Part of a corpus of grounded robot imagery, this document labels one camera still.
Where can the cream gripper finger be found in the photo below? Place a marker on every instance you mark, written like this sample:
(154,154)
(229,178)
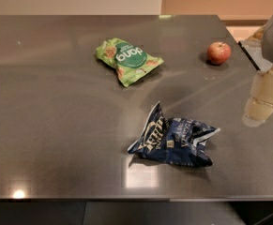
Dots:
(259,106)

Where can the green rice chip bag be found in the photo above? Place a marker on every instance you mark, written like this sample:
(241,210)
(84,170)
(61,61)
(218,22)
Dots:
(130,62)

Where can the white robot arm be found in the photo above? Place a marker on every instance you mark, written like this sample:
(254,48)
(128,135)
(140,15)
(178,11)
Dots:
(267,42)

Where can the blue chip bag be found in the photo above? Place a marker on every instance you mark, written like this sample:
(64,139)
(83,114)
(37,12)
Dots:
(175,141)

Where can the red apple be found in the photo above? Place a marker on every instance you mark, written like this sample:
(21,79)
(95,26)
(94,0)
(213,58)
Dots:
(218,52)

